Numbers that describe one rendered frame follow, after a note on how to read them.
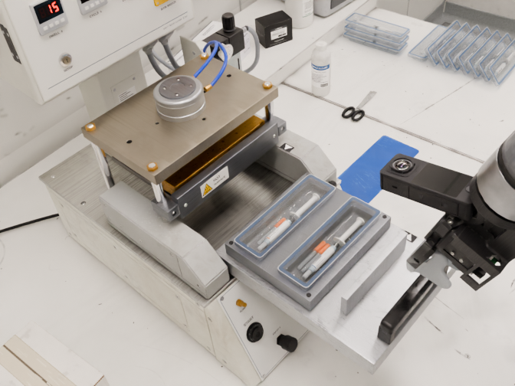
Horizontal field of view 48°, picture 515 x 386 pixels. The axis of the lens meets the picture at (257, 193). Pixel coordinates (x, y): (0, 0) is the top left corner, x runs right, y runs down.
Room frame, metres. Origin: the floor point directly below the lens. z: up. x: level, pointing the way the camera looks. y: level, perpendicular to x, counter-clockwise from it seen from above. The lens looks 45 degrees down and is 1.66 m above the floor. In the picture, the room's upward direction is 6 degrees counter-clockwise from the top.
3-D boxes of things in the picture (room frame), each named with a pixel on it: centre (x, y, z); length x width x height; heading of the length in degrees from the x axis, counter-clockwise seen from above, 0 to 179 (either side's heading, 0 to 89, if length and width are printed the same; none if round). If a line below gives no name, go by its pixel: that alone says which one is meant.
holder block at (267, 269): (0.57, -0.07, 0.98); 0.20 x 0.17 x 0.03; 134
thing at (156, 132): (0.80, 0.12, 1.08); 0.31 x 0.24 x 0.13; 134
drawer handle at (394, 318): (0.44, -0.20, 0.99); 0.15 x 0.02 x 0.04; 134
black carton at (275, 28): (1.47, -0.09, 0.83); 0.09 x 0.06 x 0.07; 113
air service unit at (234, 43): (1.01, 0.04, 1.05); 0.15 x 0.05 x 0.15; 134
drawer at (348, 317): (0.54, -0.10, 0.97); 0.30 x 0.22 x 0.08; 44
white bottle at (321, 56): (1.26, -0.20, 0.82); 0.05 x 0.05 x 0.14
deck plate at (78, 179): (0.78, 0.13, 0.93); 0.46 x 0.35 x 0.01; 44
